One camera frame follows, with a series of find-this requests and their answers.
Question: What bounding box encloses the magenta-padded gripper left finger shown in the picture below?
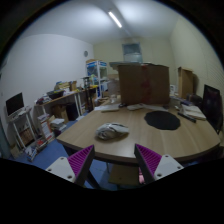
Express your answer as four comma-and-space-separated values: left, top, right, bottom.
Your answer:
45, 144, 96, 188

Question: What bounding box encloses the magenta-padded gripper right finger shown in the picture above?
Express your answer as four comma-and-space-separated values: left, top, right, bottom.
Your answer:
133, 143, 185, 185

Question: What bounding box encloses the white and grey computer mouse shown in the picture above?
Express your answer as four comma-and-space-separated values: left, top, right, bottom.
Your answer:
95, 122, 130, 141

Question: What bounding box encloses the black round mouse pad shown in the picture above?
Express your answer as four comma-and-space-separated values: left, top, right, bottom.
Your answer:
143, 110, 182, 131

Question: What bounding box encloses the stack of books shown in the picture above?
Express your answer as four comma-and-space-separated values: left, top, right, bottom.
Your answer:
49, 118, 68, 133

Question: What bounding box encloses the black computer tower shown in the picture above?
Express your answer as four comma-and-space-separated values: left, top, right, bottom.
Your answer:
65, 102, 80, 122

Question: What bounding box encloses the flat white box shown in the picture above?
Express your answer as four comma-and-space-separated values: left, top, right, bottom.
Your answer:
94, 104, 121, 113

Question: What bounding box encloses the white open book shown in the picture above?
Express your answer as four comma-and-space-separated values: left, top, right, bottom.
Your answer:
179, 103, 208, 121

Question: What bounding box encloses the cluttered wooden side desk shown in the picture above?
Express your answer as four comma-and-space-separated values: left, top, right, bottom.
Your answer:
34, 87, 98, 116

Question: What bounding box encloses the dark brown bag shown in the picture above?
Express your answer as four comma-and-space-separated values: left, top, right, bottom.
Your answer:
186, 93, 203, 106

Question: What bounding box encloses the large brown cardboard box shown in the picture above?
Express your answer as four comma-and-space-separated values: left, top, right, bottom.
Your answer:
117, 63, 171, 106

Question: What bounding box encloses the tall narrow cardboard box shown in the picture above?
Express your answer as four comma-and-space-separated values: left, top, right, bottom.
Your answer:
177, 66, 195, 100

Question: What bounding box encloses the black computer monitor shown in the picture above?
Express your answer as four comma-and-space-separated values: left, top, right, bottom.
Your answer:
4, 92, 26, 118

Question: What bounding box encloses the white and blue shelf unit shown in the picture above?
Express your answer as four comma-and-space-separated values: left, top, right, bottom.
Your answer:
85, 59, 109, 98

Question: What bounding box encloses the long ceiling light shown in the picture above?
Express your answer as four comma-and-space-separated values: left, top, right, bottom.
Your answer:
107, 10, 123, 29

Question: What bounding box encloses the white wire rack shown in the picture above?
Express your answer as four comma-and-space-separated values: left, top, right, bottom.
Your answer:
7, 106, 39, 151

